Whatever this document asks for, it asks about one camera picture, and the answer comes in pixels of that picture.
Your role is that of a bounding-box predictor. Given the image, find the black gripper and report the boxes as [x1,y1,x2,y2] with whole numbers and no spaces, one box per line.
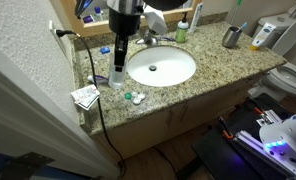
[108,8,142,72]

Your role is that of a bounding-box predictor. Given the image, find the clear plastic bottle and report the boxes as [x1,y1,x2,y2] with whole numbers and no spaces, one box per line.
[107,52,127,90]

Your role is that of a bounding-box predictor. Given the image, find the small blue box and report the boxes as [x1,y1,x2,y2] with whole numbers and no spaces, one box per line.
[99,46,111,55]

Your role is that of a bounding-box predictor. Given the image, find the chrome faucet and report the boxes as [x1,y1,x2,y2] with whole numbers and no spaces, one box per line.
[135,28,159,47]

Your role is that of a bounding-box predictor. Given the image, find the wooden framed mirror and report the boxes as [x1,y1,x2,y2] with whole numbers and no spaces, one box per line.
[59,0,202,38]

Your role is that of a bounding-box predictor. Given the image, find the white purple small tube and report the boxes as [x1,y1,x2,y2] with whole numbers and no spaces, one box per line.
[87,74,110,85]

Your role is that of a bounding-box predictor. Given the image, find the purple toothbrush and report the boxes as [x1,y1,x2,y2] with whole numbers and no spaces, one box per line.
[157,35,177,43]

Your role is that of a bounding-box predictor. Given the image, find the green white contact lens case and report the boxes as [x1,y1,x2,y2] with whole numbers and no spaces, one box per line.
[123,91,147,106]

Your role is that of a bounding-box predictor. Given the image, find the white sink basin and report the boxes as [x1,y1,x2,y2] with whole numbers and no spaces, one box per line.
[126,45,197,88]

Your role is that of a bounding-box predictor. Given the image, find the white paper cards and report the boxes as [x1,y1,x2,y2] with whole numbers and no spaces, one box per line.
[70,84,101,111]

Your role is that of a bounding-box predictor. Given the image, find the green soap pump bottle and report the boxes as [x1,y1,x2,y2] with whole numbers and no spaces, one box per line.
[174,11,190,44]

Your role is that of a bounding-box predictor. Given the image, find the wooden vanity cabinet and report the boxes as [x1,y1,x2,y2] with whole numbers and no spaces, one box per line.
[91,71,269,161]

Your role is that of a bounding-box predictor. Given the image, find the white blue toothpaste tube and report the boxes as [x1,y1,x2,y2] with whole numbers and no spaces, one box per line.
[189,2,204,33]

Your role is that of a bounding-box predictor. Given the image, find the steel cup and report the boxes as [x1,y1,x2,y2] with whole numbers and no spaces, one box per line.
[221,26,244,49]

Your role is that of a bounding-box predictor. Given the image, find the blue toothbrush in cup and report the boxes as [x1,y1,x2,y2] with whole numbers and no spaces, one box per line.
[236,21,249,34]

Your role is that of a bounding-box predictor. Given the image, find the tall white tube orange cap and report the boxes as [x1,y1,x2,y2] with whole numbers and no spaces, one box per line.
[249,22,277,52]

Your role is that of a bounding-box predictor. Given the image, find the black robot cart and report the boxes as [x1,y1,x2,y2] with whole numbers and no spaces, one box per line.
[191,93,296,180]

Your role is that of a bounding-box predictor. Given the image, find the black door hinge plate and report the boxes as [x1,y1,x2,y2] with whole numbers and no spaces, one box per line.
[0,151,56,180]

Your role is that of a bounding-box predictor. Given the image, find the white toilet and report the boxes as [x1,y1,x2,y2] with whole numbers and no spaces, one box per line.
[247,0,296,103]

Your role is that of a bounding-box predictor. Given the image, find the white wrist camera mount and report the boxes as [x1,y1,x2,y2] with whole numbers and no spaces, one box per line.
[142,4,169,37]

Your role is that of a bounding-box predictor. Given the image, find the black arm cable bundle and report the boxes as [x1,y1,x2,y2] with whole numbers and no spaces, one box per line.
[74,0,94,19]

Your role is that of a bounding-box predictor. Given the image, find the black power cable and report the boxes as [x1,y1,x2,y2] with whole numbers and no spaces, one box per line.
[56,29,127,178]

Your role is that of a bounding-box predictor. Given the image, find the white door frame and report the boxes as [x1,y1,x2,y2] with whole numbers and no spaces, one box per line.
[0,39,121,180]

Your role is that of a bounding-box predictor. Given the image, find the aluminium robot mount rails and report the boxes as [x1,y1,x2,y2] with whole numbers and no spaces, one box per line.
[232,109,296,180]

